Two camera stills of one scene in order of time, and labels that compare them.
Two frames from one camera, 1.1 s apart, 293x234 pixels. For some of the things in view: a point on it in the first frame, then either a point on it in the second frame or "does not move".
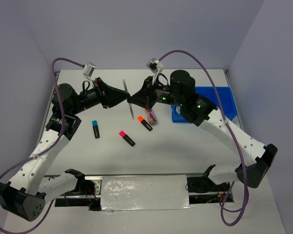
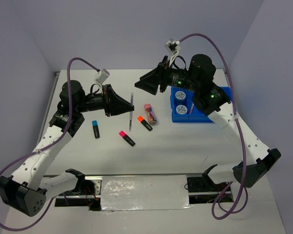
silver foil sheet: x=137 y=193 does not move
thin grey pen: x=129 y=104 → x=131 y=113
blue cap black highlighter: x=96 y=130 does not move
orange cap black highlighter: x=140 y=119 does not move
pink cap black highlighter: x=126 y=137 does not move
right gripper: x=144 y=98 → x=149 y=82
